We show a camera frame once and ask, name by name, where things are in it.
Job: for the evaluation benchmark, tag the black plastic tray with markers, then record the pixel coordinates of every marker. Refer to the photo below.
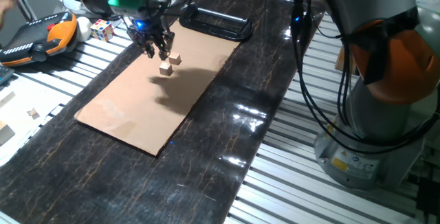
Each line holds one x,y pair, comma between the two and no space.
240,31

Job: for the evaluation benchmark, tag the brown cardboard sheet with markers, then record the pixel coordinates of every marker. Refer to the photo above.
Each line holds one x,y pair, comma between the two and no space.
137,107

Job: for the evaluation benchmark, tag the white paper sheet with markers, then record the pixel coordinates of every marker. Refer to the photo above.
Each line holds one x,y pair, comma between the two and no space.
34,138

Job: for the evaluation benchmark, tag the brown taped cardboard box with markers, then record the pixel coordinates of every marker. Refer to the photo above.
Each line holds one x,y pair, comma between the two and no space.
343,60

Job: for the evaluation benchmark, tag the dark marble pattern mat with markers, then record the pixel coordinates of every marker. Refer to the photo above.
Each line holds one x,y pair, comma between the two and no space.
206,182

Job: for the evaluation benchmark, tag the black keyboard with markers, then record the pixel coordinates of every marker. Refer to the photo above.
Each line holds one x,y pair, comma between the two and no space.
5,74

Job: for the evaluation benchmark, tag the person hand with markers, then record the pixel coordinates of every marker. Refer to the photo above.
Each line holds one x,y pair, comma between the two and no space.
5,5

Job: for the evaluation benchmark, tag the thin wooden plank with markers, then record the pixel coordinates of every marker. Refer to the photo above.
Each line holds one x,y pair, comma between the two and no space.
7,99

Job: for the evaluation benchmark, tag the white ball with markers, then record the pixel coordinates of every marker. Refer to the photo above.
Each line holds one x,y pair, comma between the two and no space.
84,28

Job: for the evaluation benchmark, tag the orange black teach pendant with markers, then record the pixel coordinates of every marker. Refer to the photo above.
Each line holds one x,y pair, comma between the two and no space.
38,38

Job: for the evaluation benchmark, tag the tiny wooden cube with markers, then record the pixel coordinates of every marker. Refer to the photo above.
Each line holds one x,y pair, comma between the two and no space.
33,113

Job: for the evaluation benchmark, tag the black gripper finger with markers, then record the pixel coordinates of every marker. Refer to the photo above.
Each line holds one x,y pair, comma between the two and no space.
149,49
166,47

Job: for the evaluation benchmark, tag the Rubik's cube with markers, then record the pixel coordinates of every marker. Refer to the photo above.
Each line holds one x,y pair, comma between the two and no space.
102,30

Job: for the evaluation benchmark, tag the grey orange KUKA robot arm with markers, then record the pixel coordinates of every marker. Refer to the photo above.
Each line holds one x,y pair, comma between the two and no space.
378,79

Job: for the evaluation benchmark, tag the large wooden block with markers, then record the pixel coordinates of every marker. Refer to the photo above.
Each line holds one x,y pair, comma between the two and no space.
6,134

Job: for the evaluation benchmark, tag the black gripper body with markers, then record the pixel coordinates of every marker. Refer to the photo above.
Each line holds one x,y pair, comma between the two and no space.
148,31

